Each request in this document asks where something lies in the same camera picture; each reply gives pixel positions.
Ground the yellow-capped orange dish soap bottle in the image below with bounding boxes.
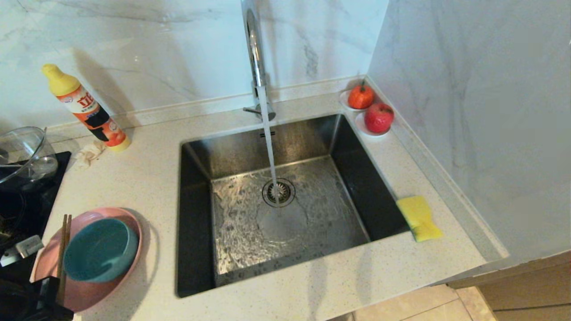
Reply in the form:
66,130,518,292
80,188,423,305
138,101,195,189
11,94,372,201
41,64,131,152

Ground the chrome kitchen faucet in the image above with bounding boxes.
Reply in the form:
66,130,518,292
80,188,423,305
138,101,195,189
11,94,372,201
241,0,277,122

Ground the stainless steel sink basin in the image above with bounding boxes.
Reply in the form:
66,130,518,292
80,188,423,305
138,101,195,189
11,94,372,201
175,114,411,298

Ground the yellow sponge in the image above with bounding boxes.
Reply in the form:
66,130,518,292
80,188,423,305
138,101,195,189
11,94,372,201
396,195,444,243

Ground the pink plate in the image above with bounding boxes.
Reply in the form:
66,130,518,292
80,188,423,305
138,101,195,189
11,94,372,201
30,206,144,313

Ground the teal bowl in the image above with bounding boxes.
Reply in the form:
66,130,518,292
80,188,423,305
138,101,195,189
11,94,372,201
63,218,139,283

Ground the black induction cooktop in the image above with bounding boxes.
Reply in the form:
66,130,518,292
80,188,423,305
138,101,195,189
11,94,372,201
0,152,73,279

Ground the clear glass bowl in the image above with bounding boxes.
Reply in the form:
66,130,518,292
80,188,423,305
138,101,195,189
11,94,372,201
0,127,59,183

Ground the crumpled white tissue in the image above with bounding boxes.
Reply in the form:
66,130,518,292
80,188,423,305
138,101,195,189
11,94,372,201
76,142,108,168

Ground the round metal drain strainer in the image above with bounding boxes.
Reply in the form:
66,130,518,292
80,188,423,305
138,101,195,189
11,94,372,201
262,178,296,208

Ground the small white dish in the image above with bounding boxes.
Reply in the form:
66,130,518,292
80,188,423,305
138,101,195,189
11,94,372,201
339,90,375,112
355,112,392,137

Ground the orange persimmon fruit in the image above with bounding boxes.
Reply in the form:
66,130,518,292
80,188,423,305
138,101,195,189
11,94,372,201
348,81,375,110

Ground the red apple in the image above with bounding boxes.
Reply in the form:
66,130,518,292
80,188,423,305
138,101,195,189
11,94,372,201
364,103,395,135

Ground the wooden cabinet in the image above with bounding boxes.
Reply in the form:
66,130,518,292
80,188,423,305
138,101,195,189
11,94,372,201
446,251,571,321

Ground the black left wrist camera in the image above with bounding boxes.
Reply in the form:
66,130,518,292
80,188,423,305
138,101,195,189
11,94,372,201
0,235,44,269

